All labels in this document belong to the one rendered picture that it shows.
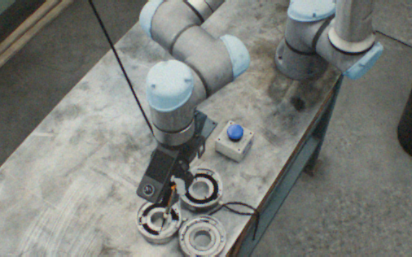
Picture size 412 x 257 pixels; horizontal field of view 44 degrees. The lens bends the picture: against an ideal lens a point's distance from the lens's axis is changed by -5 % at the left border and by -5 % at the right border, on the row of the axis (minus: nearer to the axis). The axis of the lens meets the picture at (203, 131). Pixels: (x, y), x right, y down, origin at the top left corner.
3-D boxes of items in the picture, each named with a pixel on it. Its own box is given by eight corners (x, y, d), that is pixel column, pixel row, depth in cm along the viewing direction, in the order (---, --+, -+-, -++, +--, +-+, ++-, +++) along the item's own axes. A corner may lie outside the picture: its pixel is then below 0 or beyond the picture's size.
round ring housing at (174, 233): (137, 246, 119) (134, 239, 116) (138, 204, 125) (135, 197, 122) (183, 244, 120) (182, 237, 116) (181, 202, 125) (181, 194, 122)
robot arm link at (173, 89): (207, 75, 84) (164, 103, 81) (207, 115, 93) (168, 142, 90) (175, 47, 88) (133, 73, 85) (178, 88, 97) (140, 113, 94)
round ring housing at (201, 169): (169, 198, 126) (168, 190, 123) (195, 167, 131) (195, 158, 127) (206, 222, 123) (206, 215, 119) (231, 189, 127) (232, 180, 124)
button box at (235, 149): (239, 163, 131) (240, 152, 127) (214, 150, 134) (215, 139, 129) (256, 139, 135) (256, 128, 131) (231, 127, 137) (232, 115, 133)
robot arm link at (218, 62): (212, 13, 94) (163, 42, 90) (256, 48, 90) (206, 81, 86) (212, 43, 101) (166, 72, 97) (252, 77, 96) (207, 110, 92)
